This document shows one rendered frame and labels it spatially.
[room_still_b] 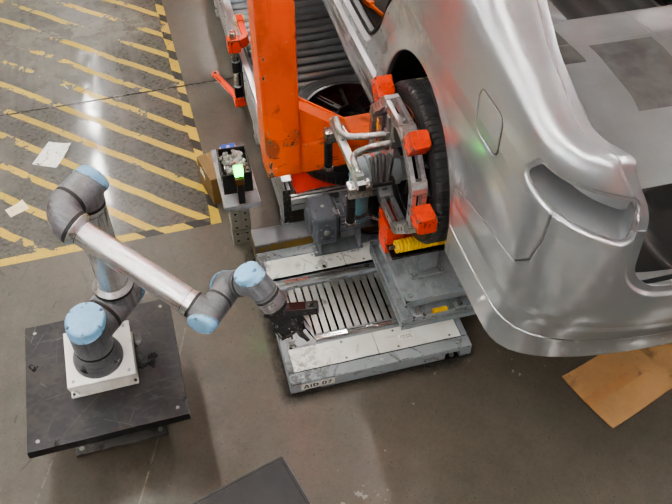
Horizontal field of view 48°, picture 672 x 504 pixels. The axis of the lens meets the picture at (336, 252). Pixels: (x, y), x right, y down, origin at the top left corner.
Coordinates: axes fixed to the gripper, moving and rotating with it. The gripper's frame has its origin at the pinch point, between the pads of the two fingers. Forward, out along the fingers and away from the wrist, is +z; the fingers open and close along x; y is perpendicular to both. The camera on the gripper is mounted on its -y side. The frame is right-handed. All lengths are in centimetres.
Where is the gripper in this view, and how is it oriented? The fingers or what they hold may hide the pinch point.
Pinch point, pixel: (315, 341)
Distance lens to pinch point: 257.7
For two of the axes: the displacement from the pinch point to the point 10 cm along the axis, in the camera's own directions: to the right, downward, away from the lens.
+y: -8.5, 4.4, 3.0
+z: 5.3, 6.8, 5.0
